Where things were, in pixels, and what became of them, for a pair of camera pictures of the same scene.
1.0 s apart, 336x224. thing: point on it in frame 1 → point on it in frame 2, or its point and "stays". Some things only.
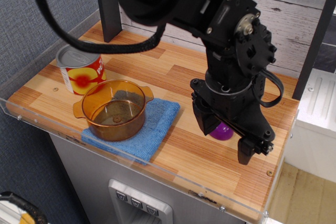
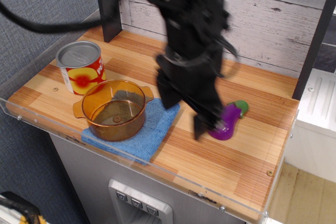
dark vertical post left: [109, 12] stays
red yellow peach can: [81, 70] stays
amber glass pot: [114, 110] stays
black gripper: [241, 110] → [189, 74]
